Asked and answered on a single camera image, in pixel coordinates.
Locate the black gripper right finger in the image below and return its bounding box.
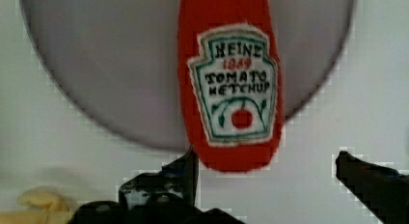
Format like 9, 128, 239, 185
335, 151, 409, 224

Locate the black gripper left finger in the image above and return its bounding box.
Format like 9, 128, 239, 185
68, 150, 245, 224

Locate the yellow plush banana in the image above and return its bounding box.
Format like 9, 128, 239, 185
0, 191, 73, 224

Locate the red plush ketchup bottle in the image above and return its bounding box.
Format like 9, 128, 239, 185
177, 0, 284, 173

